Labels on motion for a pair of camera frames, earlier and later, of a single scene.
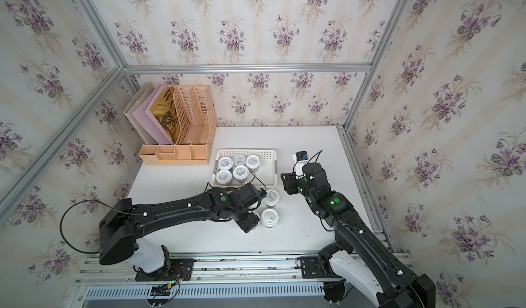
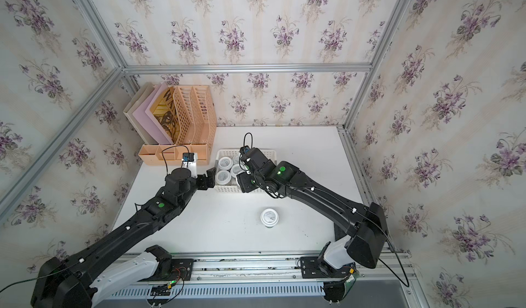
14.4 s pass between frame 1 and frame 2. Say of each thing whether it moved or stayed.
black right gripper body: moved
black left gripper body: moved
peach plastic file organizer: stayed
